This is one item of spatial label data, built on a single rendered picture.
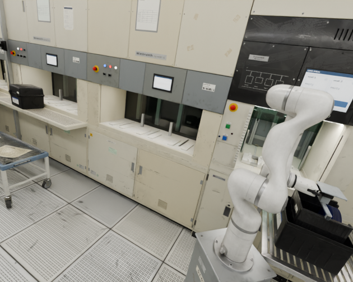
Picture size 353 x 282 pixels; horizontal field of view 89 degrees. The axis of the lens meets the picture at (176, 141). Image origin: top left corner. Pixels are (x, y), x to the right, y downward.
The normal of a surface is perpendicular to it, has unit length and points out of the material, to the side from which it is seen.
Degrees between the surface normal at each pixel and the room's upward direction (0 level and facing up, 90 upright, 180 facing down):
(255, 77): 90
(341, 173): 90
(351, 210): 90
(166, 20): 90
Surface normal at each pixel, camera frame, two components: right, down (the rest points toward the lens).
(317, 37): -0.43, 0.25
